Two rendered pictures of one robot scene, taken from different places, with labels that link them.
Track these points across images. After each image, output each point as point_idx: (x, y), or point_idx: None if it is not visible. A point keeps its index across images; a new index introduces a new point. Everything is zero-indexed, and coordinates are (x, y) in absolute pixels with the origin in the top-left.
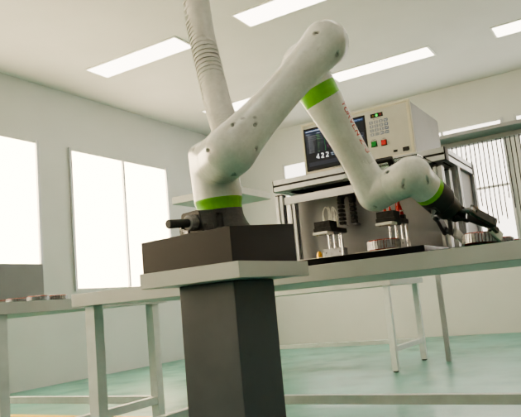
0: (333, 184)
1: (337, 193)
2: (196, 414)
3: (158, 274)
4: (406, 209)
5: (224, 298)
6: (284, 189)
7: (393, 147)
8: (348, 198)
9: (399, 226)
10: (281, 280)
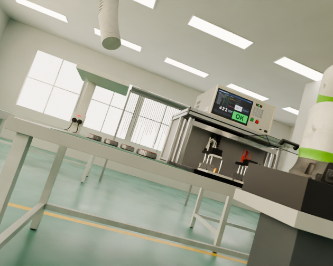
0: (196, 119)
1: (227, 135)
2: None
3: (322, 220)
4: (239, 157)
5: None
6: (196, 115)
7: (259, 127)
8: (219, 137)
9: (232, 163)
10: (230, 192)
